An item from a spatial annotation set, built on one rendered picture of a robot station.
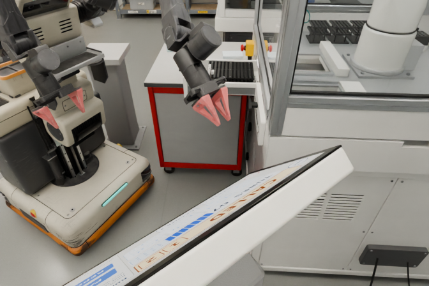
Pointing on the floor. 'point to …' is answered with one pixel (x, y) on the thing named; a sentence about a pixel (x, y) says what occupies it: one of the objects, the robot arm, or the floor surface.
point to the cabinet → (351, 225)
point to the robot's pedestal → (117, 97)
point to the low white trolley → (193, 120)
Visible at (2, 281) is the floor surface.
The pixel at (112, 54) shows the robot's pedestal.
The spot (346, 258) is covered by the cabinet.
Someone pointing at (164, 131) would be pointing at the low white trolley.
